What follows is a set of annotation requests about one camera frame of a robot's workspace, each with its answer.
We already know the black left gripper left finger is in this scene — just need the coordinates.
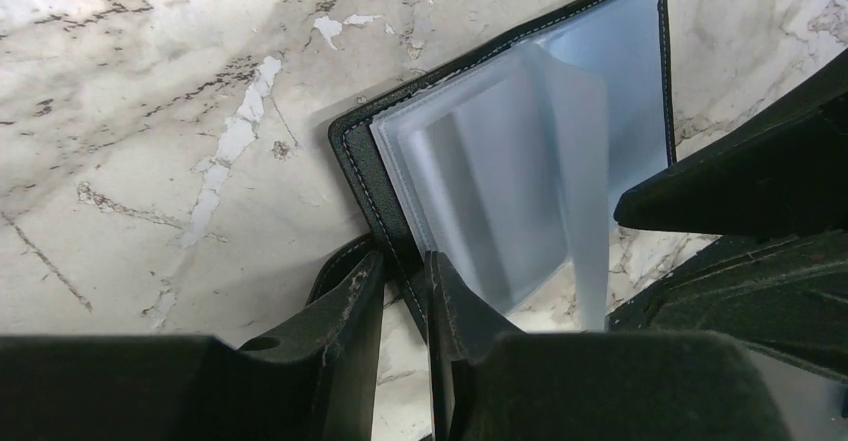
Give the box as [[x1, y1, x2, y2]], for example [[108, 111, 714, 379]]
[[1, 252, 384, 440]]

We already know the black leather card holder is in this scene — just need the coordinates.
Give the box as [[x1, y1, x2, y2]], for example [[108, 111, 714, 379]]
[[328, 0, 676, 330]]

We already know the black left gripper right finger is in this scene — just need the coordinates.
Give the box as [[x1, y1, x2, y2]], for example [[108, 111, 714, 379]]
[[424, 252, 790, 440]]

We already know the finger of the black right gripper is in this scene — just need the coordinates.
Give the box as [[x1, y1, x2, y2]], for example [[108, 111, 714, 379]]
[[608, 231, 847, 383], [614, 53, 847, 238]]

